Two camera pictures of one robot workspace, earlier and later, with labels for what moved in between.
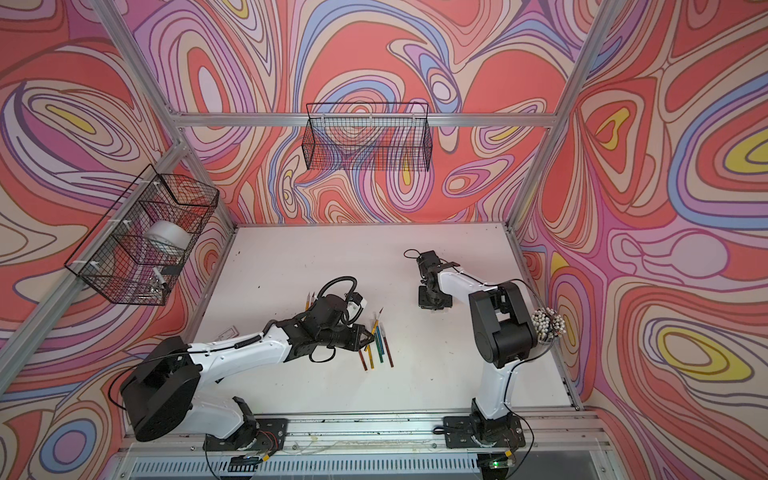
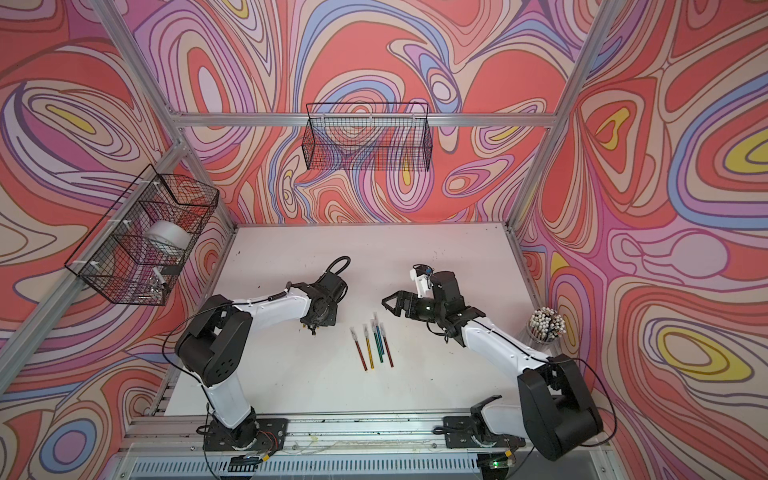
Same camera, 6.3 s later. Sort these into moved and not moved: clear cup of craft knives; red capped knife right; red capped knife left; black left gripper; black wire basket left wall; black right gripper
Moved: black right gripper; black left gripper
Not moved: red capped knife left; red capped knife right; clear cup of craft knives; black wire basket left wall
